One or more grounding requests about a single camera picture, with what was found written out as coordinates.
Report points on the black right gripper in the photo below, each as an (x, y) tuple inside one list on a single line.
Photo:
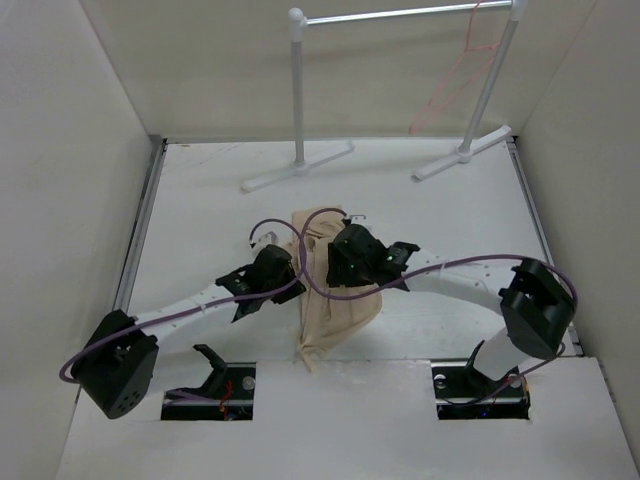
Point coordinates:
[(342, 277)]

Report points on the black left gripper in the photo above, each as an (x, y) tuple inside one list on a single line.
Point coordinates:
[(291, 292)]

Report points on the beige drawstring trousers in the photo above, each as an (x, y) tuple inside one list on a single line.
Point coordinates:
[(325, 323)]

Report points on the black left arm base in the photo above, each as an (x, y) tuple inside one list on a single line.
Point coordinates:
[(225, 394)]

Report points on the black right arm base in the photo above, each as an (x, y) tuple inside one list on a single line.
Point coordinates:
[(462, 393)]

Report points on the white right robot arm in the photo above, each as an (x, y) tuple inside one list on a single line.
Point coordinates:
[(534, 302)]

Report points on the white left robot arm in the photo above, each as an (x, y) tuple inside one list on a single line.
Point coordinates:
[(130, 357)]

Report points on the pink wire hanger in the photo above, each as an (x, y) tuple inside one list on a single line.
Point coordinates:
[(445, 93)]

